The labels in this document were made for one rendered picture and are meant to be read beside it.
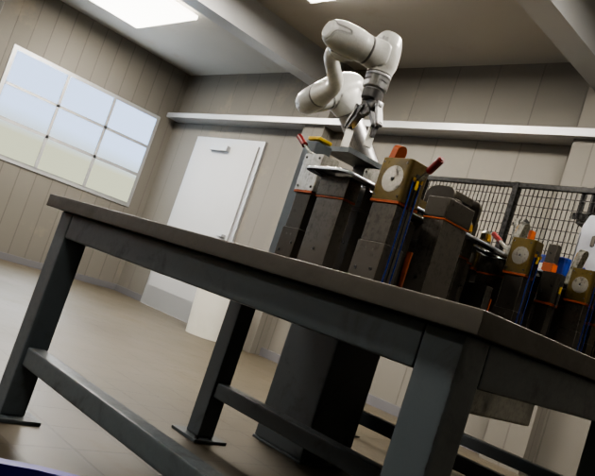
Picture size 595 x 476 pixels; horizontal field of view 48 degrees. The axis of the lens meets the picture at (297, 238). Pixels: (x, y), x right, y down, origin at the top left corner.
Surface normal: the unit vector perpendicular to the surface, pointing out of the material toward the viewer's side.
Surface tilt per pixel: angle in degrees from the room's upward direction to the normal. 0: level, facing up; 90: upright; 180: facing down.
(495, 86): 90
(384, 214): 90
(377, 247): 90
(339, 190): 90
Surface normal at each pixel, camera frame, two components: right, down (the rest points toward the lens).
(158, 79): 0.67, 0.15
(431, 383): -0.68, -0.29
